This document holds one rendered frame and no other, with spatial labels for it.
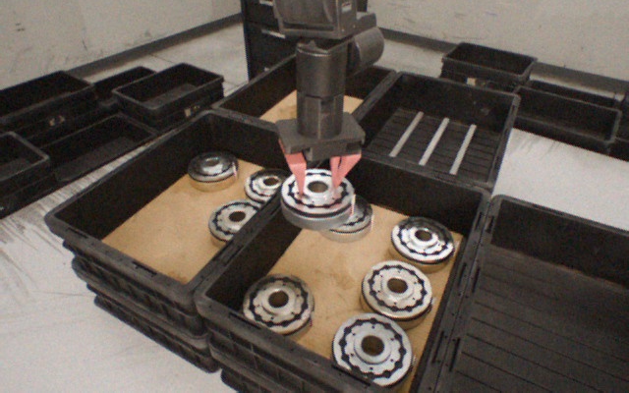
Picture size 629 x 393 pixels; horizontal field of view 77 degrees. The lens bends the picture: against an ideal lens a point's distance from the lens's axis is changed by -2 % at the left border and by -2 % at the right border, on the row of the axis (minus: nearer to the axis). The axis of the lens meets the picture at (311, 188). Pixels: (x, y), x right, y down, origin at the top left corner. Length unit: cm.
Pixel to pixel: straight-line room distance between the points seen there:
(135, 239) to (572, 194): 102
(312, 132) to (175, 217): 39
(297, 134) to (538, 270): 47
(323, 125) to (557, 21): 339
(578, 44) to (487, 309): 327
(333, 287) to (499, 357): 25
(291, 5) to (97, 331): 65
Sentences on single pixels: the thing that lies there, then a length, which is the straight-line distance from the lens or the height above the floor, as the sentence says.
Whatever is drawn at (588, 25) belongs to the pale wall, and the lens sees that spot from 377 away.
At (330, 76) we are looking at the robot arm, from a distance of 45.
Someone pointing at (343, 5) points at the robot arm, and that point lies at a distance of 43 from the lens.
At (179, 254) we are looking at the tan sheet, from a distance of 72.
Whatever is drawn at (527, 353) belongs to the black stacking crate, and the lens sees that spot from 66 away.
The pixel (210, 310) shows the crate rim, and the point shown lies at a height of 93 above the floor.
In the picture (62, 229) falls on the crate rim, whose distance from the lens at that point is 69.
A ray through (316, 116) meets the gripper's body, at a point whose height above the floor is 112.
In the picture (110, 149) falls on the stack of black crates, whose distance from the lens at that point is 195.
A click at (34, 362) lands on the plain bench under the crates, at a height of 70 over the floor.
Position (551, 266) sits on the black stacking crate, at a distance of 78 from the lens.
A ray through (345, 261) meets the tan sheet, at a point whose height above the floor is 83.
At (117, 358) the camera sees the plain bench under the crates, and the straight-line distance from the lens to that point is 80.
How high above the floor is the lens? 135
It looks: 39 degrees down
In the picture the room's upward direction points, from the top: straight up
